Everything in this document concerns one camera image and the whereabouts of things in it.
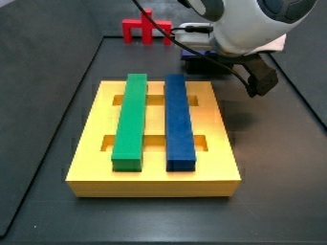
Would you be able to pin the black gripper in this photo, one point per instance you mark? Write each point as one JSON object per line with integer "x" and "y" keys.
{"x": 264, "y": 77}

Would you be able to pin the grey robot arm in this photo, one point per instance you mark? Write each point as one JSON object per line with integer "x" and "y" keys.
{"x": 240, "y": 30}

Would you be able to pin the yellow slotted board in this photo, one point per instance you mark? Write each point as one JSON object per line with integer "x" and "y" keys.
{"x": 216, "y": 177}

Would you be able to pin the blue bar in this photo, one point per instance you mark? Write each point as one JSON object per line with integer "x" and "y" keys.
{"x": 178, "y": 126}

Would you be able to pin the green bar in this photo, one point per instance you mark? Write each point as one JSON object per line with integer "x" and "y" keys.
{"x": 128, "y": 151}

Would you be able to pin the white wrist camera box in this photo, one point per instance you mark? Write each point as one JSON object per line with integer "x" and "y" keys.
{"x": 194, "y": 35}

